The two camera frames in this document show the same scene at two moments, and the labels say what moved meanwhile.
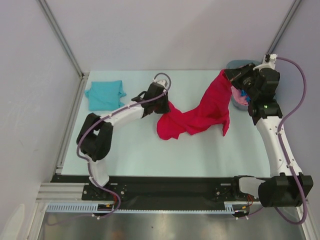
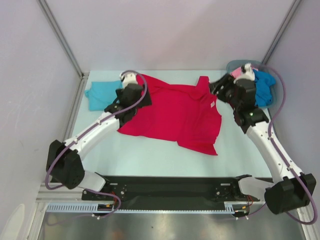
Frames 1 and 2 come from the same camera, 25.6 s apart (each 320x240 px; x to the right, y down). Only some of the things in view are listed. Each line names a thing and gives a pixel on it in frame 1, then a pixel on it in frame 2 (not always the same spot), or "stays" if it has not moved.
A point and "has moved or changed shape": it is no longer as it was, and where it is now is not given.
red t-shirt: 213,115 has moved or changed shape
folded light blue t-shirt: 105,95 stays
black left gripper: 166,108 -> 146,102
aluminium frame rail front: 62,193 stays
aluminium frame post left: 45,8 stays
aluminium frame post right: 295,5 stays
